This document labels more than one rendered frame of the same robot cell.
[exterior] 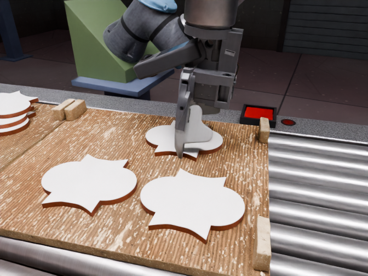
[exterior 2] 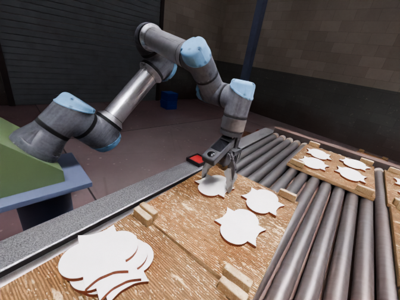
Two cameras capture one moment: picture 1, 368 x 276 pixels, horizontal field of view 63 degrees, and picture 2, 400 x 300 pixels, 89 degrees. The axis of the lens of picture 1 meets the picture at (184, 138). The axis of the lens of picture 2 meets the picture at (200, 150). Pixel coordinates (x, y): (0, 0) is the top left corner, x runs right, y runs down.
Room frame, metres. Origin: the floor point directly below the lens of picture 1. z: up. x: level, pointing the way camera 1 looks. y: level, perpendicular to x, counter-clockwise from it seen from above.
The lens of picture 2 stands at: (0.34, 0.58, 1.34)
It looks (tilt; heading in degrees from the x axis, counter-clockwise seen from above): 25 degrees down; 289
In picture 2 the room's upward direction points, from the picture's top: 9 degrees clockwise
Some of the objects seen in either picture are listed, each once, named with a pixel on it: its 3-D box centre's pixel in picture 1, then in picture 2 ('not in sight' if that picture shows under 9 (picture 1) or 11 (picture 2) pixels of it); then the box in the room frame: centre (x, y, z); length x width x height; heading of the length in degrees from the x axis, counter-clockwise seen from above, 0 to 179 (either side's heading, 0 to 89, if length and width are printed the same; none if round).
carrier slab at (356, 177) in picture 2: not in sight; (333, 163); (0.01, -0.55, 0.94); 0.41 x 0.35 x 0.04; 74
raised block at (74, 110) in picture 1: (75, 109); (148, 211); (0.58, 0.23, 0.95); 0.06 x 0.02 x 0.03; 167
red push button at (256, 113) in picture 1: (258, 115); (197, 160); (0.61, -0.17, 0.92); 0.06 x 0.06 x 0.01; 74
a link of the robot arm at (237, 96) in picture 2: not in sight; (238, 99); (0.47, -0.05, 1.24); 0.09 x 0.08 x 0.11; 160
